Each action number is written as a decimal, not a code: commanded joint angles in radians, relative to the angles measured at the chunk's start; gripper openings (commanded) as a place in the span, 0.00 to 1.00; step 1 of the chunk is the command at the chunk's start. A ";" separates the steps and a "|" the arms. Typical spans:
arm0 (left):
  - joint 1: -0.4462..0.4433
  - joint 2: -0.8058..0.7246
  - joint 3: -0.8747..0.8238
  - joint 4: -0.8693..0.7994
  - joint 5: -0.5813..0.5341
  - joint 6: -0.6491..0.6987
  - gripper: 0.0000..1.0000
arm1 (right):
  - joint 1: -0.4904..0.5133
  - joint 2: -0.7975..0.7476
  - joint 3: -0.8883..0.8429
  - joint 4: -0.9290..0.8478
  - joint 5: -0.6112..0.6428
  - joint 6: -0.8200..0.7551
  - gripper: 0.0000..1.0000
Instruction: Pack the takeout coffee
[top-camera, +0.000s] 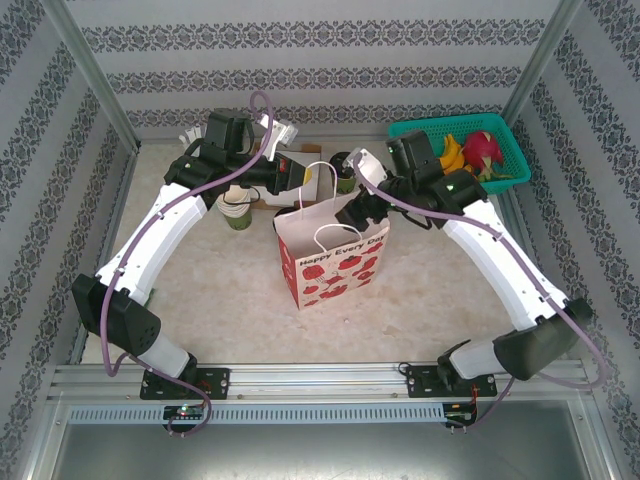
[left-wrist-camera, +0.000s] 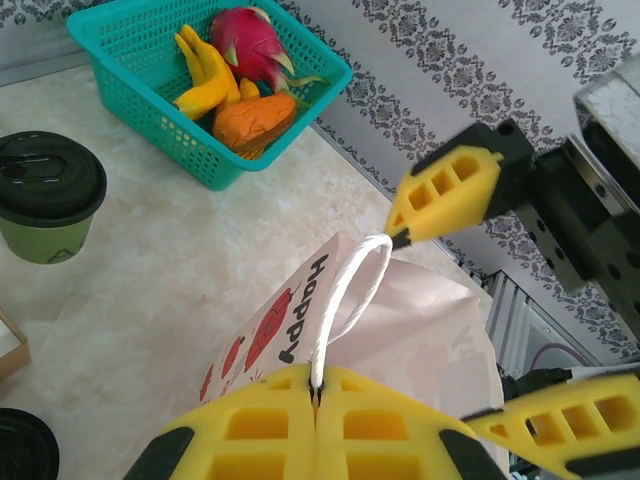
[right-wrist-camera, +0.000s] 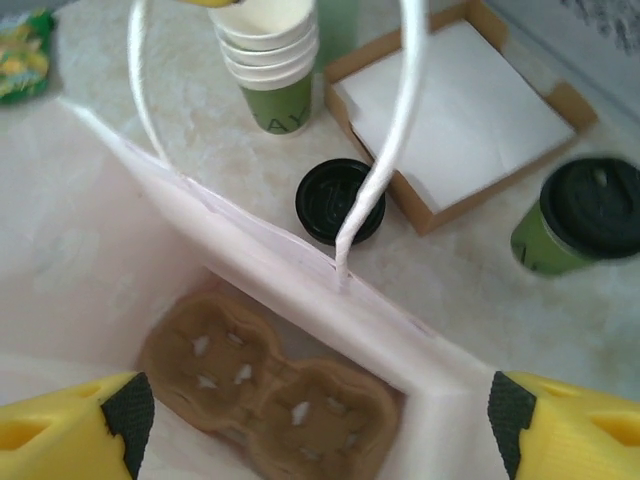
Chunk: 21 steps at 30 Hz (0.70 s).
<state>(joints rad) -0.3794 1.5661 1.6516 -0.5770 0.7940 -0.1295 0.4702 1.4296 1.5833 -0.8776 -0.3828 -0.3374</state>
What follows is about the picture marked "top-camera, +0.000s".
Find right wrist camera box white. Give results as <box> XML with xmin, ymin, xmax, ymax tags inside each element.
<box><xmin>347</xmin><ymin>147</ymin><xmax>389</xmax><ymax>189</ymax></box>

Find slotted metal cable duct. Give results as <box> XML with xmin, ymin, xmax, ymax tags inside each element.
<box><xmin>67</xmin><ymin>403</ymin><xmax>446</xmax><ymax>426</ymax></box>

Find teal plastic basket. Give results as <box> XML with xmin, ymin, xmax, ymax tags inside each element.
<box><xmin>388</xmin><ymin>112</ymin><xmax>532</xmax><ymax>196</ymax></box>

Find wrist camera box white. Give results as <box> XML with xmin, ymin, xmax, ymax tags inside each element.
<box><xmin>257</xmin><ymin>115</ymin><xmax>300</xmax><ymax>162</ymax></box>
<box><xmin>347</xmin><ymin>147</ymin><xmax>389</xmax><ymax>189</ymax></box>

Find green coffee cup black lid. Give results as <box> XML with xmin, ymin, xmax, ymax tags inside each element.
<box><xmin>329</xmin><ymin>151</ymin><xmax>359</xmax><ymax>195</ymax></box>

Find aluminium mounting rail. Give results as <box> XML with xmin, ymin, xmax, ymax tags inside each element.
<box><xmin>49</xmin><ymin>363</ymin><xmax>586</xmax><ymax>401</ymax></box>

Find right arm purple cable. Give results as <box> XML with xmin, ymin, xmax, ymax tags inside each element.
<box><xmin>352</xmin><ymin>154</ymin><xmax>609</xmax><ymax>436</ymax></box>

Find pink toy dragon fruit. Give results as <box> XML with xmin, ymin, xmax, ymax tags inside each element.
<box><xmin>460</xmin><ymin>129</ymin><xmax>515</xmax><ymax>183</ymax></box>

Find left controller circuit board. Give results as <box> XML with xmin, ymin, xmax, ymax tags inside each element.
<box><xmin>163</xmin><ymin>404</ymin><xmax>207</xmax><ymax>421</ymax></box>

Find right controller circuit board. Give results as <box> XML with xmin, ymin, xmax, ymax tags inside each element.
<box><xmin>443</xmin><ymin>402</ymin><xmax>479</xmax><ymax>424</ymax></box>

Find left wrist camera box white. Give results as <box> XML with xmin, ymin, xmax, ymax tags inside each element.
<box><xmin>257</xmin><ymin>115</ymin><xmax>300</xmax><ymax>162</ymax></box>

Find controller circuit board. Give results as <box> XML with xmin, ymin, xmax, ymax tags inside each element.
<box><xmin>443</xmin><ymin>402</ymin><xmax>479</xmax><ymax>424</ymax></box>
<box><xmin>163</xmin><ymin>404</ymin><xmax>207</xmax><ymax>421</ymax></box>

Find brown cardboard napkin tray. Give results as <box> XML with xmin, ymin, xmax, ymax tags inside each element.
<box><xmin>252</xmin><ymin>142</ymin><xmax>324</xmax><ymax>210</ymax></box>

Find stack of paper cups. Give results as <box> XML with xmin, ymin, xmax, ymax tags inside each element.
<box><xmin>219</xmin><ymin>185</ymin><xmax>254</xmax><ymax>231</ymax></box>

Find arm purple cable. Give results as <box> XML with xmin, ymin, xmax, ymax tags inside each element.
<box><xmin>352</xmin><ymin>154</ymin><xmax>609</xmax><ymax>436</ymax></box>
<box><xmin>101</xmin><ymin>90</ymin><xmax>275</xmax><ymax>439</ymax></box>

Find aluminium frame post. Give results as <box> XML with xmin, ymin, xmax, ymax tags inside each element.
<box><xmin>501</xmin><ymin>0</ymin><xmax>584</xmax><ymax>119</ymax></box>
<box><xmin>39</xmin><ymin>0</ymin><xmax>142</xmax><ymax>149</ymax></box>

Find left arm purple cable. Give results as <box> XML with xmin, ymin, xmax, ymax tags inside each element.
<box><xmin>101</xmin><ymin>90</ymin><xmax>275</xmax><ymax>439</ymax></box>

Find yellow toy banana bunch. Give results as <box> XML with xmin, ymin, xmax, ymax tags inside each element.
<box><xmin>438</xmin><ymin>133</ymin><xmax>467</xmax><ymax>174</ymax></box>

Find white paper bag red print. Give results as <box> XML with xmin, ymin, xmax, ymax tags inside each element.
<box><xmin>272</xmin><ymin>160</ymin><xmax>391</xmax><ymax>311</ymax></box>

